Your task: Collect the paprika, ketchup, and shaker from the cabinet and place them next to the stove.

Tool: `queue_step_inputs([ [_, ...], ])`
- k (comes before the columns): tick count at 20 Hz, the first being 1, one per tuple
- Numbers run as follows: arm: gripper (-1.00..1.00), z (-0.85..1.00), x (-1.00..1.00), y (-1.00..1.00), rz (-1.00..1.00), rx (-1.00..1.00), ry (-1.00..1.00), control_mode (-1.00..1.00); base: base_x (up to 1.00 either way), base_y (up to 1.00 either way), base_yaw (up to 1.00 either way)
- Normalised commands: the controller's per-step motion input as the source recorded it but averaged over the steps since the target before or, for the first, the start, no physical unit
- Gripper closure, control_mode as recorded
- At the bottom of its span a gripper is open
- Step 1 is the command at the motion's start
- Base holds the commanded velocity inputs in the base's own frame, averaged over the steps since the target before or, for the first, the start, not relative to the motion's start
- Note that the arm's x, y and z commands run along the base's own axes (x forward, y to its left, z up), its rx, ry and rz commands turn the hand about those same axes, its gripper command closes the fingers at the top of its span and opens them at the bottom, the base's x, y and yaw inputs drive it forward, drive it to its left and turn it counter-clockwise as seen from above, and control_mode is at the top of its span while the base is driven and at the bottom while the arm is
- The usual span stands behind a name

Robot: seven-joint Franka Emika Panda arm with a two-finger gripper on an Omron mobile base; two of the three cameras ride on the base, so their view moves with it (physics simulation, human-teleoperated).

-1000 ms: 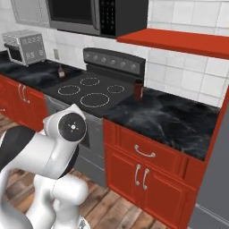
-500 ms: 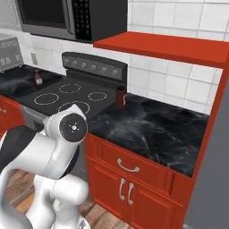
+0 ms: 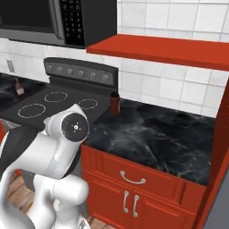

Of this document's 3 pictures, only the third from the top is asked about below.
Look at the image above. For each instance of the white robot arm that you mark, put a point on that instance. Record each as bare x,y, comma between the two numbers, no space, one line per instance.
41,155

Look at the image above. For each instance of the black stove with hob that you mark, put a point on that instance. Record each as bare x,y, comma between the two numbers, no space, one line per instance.
68,92

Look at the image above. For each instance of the red tall cabinet side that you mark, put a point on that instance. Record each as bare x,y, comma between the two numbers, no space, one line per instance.
216,155

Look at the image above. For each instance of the dark red bottle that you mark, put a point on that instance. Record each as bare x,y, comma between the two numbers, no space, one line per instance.
115,104

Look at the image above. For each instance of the red drawer front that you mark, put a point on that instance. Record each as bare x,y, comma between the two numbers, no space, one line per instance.
161,176

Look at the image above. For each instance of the red cupboard door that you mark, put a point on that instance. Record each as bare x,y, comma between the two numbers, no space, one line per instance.
107,196
161,213

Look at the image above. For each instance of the small brown bottle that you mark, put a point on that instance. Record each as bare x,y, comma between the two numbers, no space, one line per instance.
19,87

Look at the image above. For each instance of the black microwave oven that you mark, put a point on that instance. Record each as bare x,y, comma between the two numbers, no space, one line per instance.
44,18

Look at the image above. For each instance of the red wall cabinet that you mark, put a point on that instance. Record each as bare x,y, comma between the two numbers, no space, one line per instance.
167,50

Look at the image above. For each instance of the grey wall socket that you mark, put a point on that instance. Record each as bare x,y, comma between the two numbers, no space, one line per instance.
10,66

